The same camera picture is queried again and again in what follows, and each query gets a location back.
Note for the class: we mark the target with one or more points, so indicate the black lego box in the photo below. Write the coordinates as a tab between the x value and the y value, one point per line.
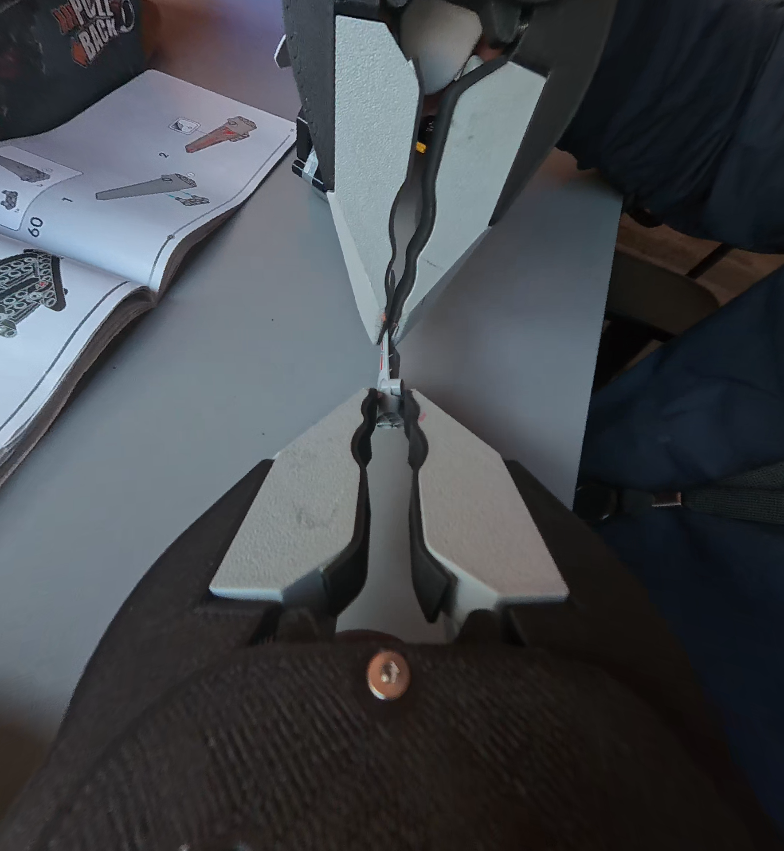
33	66

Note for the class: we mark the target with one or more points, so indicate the person's dark blue torso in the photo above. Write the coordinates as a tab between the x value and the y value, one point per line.
731	399

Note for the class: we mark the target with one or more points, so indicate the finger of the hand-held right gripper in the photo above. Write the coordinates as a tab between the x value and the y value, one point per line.
365	133
485	153

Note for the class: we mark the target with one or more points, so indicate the person's right forearm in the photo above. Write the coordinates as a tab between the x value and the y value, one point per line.
698	119

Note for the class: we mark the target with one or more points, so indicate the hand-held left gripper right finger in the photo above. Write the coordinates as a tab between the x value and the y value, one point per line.
485	525

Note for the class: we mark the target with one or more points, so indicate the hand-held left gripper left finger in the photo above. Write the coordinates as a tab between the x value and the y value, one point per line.
292	525

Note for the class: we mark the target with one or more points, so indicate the open lego instruction booklet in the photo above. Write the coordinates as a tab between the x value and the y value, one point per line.
99	233

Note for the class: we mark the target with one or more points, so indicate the black and white lego piece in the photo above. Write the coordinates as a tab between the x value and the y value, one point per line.
309	169

